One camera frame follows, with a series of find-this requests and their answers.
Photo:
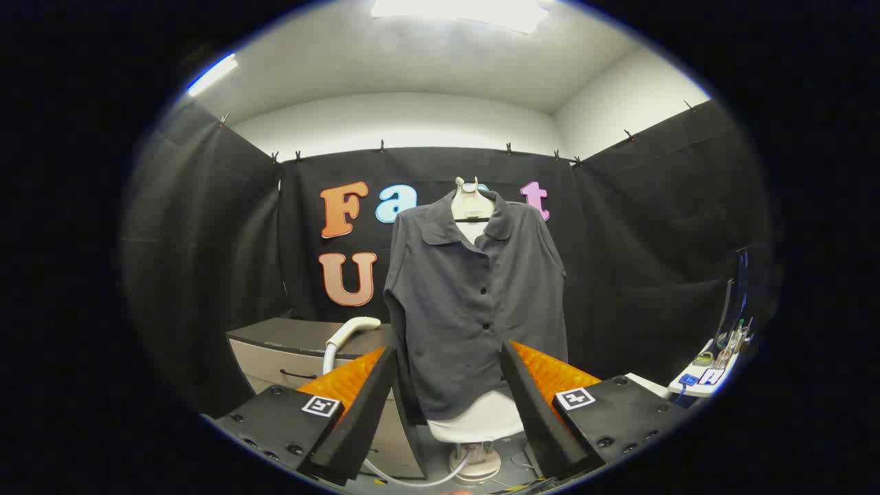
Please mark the grey button shirt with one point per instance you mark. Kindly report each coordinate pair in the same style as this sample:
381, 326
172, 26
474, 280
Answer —
467, 323

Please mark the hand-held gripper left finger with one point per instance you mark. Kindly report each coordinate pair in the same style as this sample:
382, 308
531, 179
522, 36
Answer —
364, 412

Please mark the wide ceiling light panel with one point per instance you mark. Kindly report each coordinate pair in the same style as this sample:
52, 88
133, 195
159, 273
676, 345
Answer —
460, 10

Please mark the black backdrop cloth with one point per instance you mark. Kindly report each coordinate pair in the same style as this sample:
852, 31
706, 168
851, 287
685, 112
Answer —
619, 275

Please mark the white mannequin torso stand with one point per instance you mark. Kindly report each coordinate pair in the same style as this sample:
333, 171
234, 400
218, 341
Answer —
474, 419

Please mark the grey drawer cabinet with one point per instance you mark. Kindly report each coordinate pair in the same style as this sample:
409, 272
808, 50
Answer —
275, 361

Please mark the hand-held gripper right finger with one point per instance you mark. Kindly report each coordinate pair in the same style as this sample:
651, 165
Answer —
533, 412

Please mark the narrow ceiling light strip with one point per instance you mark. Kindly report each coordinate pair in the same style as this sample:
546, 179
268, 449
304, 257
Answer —
212, 74

